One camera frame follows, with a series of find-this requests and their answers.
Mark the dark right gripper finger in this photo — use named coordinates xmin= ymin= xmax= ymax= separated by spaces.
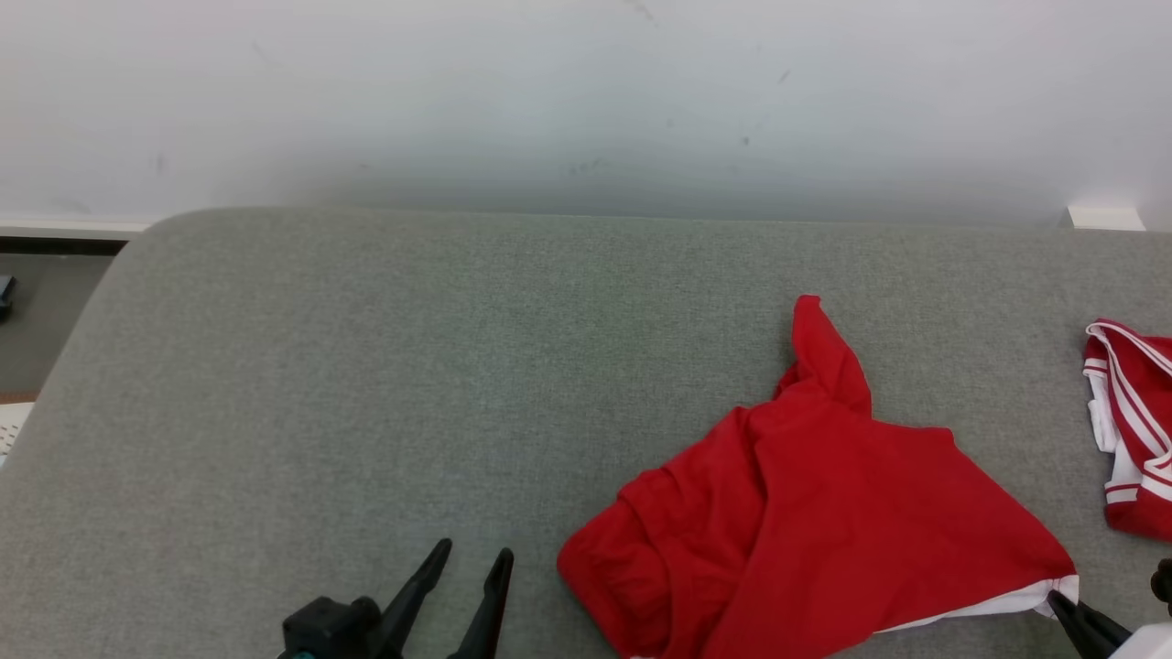
xmin=1046 ymin=590 xmax=1133 ymax=659

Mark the black white baseboard strip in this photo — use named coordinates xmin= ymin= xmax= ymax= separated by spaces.
xmin=0 ymin=218 xmax=154 ymax=256

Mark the red white basketball jersey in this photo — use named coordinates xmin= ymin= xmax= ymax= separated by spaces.
xmin=1082 ymin=317 xmax=1172 ymax=544

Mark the small white wall box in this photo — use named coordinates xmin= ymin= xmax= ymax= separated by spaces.
xmin=1067 ymin=205 xmax=1146 ymax=232

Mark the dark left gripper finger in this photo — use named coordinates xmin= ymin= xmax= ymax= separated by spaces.
xmin=370 ymin=537 xmax=453 ymax=659
xmin=448 ymin=546 xmax=515 ymax=659

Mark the grey fabric sofa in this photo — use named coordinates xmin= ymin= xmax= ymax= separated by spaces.
xmin=0 ymin=206 xmax=1172 ymax=659

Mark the red shorts white waistband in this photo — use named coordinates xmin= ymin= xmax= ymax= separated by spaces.
xmin=556 ymin=294 xmax=1080 ymax=659

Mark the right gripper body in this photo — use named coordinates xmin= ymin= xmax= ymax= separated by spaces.
xmin=1102 ymin=621 xmax=1172 ymax=659

